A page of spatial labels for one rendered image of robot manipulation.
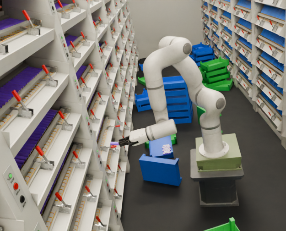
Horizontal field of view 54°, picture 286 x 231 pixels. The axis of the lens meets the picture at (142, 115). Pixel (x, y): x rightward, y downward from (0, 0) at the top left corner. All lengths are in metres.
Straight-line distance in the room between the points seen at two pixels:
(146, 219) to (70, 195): 0.91
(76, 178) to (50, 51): 0.56
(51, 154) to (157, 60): 0.68
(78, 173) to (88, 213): 0.20
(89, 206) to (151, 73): 0.71
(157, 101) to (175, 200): 0.88
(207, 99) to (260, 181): 0.85
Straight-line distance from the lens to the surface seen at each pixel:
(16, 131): 0.87
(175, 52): 1.39
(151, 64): 1.40
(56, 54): 1.30
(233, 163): 1.83
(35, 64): 1.34
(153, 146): 2.58
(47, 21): 1.28
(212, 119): 1.69
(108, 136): 1.93
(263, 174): 2.28
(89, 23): 1.96
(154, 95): 1.44
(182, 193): 2.14
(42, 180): 0.98
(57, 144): 1.14
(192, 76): 1.54
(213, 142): 1.78
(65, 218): 1.12
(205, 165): 1.82
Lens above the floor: 1.44
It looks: 26 degrees down
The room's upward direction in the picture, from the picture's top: 12 degrees counter-clockwise
